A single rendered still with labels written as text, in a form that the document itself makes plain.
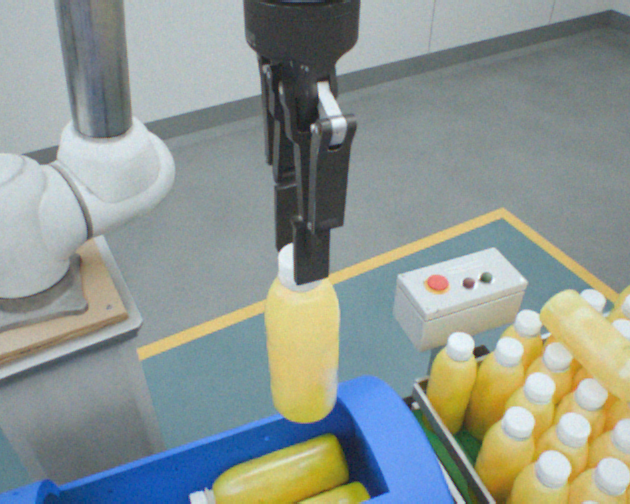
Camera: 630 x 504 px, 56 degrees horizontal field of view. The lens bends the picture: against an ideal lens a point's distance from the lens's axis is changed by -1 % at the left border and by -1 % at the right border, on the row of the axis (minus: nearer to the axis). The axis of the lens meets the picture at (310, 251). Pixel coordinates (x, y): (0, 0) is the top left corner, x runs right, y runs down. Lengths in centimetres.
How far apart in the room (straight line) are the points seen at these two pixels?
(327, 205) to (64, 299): 80
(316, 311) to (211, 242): 233
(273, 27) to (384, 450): 45
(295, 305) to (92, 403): 80
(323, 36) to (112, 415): 105
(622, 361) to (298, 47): 67
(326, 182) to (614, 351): 60
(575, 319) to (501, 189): 240
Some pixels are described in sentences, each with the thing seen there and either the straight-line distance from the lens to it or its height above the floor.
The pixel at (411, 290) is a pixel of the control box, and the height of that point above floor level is 110.
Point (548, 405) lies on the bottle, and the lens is 95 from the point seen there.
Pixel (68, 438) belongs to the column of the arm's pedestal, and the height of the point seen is 75.
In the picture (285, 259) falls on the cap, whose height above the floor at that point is 146.
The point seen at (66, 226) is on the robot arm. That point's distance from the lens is 110.
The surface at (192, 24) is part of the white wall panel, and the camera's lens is 346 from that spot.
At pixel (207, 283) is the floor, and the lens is 265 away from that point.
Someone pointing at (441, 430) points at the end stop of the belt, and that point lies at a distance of 101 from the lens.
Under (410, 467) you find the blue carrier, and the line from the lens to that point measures 67.
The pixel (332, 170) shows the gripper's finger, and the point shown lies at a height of 158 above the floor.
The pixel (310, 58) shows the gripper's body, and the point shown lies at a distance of 39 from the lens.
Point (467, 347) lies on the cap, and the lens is 95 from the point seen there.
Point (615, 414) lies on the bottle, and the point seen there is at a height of 106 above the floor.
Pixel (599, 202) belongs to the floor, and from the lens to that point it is 341.
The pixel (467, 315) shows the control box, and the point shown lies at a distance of 106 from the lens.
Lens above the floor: 181
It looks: 41 degrees down
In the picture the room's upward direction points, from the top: straight up
